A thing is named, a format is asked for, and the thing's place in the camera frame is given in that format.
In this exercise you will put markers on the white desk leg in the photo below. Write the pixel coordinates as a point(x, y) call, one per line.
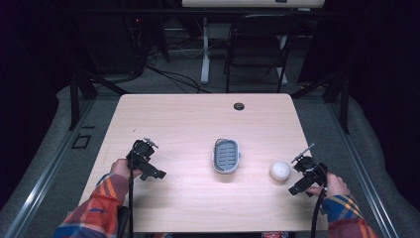
point(205, 53)

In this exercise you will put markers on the black metal stand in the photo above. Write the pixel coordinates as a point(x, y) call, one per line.
point(344, 102)
point(75, 99)

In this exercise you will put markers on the black folding chair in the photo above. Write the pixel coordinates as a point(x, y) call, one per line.
point(261, 49)

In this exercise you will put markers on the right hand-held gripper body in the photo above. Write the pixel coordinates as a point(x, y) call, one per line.
point(310, 170)

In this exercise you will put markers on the white round soap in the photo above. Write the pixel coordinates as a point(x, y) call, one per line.
point(280, 171)

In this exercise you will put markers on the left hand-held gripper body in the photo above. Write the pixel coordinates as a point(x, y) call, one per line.
point(142, 154)

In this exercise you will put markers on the red patterned item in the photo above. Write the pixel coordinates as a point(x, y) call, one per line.
point(274, 234)

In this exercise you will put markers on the person's left hand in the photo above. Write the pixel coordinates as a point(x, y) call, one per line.
point(121, 168)

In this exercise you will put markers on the person's right hand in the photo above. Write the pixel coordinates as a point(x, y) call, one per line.
point(334, 186)

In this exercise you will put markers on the silver floor rail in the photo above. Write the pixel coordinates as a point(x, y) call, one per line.
point(360, 168)
point(46, 172)

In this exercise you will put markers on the grey soap dish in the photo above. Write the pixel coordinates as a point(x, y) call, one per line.
point(226, 156)

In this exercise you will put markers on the white desk top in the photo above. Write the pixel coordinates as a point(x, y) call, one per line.
point(251, 3)

